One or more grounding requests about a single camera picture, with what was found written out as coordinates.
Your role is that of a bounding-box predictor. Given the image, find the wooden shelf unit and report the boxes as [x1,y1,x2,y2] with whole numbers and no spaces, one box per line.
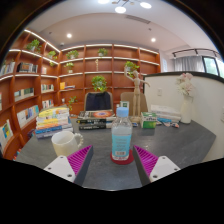
[0,28,161,161]

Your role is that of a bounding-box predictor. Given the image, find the clear water bottle blue cap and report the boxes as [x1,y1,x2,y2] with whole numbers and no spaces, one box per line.
[110,106,134,162]

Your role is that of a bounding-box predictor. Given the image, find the wooden artist mannequin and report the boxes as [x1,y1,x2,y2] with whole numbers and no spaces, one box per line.
[123,68,151,124]

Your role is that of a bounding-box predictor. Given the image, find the ceiling chandelier lights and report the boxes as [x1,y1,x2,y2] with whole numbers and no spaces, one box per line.
[97,0,153,14]

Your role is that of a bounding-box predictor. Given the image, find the black track light rail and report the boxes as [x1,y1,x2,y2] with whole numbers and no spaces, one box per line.
[171,47,219,59]

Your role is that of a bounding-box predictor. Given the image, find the chair with dark jacket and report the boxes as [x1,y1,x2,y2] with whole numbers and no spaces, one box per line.
[83,91,114,113]

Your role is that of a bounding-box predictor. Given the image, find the dark-framed window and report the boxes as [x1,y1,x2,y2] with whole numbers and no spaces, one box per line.
[202,55,224,78]

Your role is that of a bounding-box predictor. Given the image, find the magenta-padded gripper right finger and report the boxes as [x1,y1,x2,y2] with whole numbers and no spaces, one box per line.
[132,144,182,187]

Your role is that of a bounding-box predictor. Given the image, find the green and white box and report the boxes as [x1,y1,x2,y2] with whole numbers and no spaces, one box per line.
[140,111,158,130]

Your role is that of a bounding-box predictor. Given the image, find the stack of white books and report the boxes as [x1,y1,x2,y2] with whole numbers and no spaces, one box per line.
[149,104,182,124]

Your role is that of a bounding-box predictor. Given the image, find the white partition with dark top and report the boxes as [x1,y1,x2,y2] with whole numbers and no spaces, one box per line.
[143,71,224,163]

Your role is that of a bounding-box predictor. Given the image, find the cream ceramic mug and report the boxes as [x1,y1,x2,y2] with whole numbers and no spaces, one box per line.
[50,130,84,158]

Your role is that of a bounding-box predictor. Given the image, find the tan chair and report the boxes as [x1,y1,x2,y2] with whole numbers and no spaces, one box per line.
[119,91,149,116]

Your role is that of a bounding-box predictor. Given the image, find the grey curtain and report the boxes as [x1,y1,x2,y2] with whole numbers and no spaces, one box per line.
[173,54,206,73]

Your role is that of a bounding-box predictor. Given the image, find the stack of dark books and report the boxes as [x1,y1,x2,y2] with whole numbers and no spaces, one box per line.
[75,109,118,131]

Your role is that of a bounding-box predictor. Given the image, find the flat round red coaster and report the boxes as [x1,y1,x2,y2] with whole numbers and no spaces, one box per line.
[110,148,135,166]

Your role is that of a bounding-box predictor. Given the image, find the stack of colourful books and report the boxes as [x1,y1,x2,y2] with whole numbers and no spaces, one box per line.
[34,106,74,139]

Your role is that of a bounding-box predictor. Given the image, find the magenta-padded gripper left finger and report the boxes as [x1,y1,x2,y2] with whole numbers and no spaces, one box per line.
[43,144,95,187]

